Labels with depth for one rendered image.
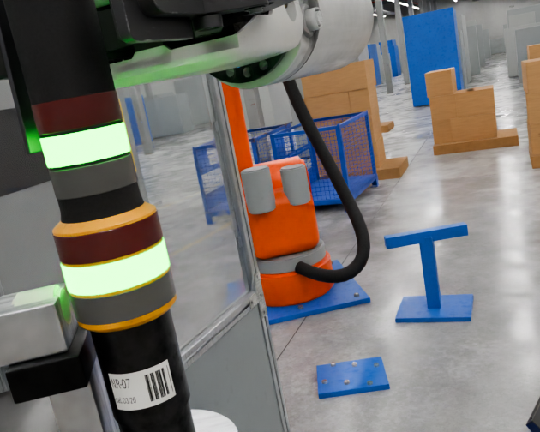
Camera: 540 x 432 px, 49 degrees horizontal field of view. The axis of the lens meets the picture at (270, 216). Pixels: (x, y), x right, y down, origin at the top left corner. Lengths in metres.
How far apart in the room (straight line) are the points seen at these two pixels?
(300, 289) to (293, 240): 0.35
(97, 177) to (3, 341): 0.08
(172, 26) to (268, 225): 3.87
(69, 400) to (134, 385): 0.03
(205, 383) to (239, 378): 0.17
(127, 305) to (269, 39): 0.14
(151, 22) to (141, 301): 0.11
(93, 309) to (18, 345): 0.03
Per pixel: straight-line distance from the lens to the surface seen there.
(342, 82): 8.18
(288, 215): 4.09
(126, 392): 0.27
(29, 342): 0.26
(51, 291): 0.27
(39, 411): 0.47
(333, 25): 0.42
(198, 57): 0.28
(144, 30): 0.23
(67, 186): 0.24
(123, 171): 0.24
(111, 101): 0.24
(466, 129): 9.44
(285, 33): 0.32
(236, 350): 1.72
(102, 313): 0.25
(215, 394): 1.64
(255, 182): 3.96
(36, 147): 0.27
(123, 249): 0.24
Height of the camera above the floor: 1.61
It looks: 13 degrees down
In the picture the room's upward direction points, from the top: 11 degrees counter-clockwise
